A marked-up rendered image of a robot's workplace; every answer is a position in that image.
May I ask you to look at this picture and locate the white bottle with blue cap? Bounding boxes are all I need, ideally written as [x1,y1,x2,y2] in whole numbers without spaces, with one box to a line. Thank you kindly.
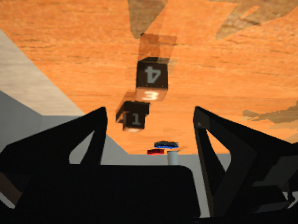
[167,151,179,165]

